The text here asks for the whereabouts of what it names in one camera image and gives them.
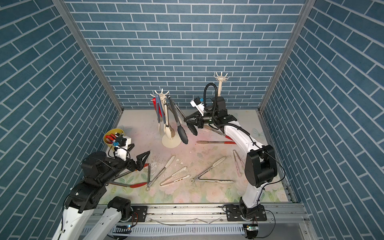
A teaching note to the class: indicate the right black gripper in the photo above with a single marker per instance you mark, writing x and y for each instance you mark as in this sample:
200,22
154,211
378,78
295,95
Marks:
199,119

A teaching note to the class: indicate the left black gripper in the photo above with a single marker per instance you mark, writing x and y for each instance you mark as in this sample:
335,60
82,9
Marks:
133,166

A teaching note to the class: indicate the black steel tongs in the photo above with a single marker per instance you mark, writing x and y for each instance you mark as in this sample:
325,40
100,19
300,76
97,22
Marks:
179,117

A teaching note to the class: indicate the steel tongs cream tips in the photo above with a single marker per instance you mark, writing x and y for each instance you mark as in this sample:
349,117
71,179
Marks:
170,133

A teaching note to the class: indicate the cream utensil rack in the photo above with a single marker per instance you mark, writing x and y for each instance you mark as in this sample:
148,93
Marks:
165,141
220,78

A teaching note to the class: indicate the blue cream tongs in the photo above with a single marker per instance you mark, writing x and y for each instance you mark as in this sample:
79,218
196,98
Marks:
162,118

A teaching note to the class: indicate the red handled steel tongs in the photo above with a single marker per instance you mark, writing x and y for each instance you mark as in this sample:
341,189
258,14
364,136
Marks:
157,105

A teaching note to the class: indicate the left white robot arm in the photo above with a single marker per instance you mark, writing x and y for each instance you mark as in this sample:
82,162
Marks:
99,171

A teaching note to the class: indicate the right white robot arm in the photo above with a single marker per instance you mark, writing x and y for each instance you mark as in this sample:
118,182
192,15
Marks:
261,165

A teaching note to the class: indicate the red tipped steel tongs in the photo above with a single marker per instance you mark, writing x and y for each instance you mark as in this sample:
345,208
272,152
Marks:
127,180

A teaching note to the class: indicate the steel tongs white tips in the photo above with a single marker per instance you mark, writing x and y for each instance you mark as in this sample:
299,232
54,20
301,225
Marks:
149,181

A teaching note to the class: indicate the steel tongs cream ends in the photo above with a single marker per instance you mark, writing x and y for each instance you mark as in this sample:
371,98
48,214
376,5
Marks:
208,175

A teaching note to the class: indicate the markers in cup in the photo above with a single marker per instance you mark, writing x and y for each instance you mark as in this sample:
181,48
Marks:
111,138

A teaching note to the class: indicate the yellow cup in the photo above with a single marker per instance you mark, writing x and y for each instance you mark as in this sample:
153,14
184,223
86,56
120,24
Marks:
117,132

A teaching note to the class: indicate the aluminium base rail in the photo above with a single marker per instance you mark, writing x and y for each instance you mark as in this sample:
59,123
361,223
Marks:
154,220

